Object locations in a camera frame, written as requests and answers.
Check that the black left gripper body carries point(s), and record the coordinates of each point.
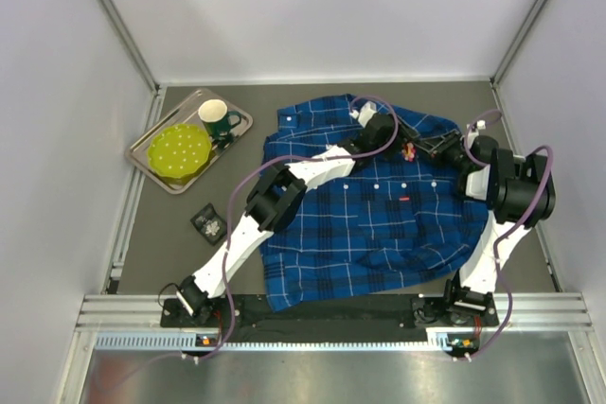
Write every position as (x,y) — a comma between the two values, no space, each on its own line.
(397,128)

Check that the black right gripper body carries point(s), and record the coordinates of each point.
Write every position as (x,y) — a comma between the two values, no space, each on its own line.
(445,146)

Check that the pink flower brooch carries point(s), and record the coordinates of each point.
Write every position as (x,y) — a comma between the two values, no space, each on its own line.
(409,152)

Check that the silver maple leaf brooch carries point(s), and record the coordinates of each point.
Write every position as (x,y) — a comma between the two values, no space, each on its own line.
(212,229)

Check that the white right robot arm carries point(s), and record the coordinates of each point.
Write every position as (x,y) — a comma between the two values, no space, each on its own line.
(518,192)

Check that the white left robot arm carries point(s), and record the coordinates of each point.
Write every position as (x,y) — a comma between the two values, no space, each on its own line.
(272,204)

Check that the blue plaid shirt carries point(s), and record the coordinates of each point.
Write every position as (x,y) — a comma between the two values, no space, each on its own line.
(390,225)

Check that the green mug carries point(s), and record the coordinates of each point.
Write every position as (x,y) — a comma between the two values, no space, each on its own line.
(218,120)

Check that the yellow-green dotted plate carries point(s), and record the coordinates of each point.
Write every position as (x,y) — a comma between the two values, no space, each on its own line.
(179,152)

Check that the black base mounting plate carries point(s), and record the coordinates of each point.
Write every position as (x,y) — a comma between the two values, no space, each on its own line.
(363,319)

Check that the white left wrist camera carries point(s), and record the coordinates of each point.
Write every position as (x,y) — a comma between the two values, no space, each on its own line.
(365,113)

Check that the small black frame box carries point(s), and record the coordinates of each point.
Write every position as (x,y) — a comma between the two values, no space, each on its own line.
(206,214)

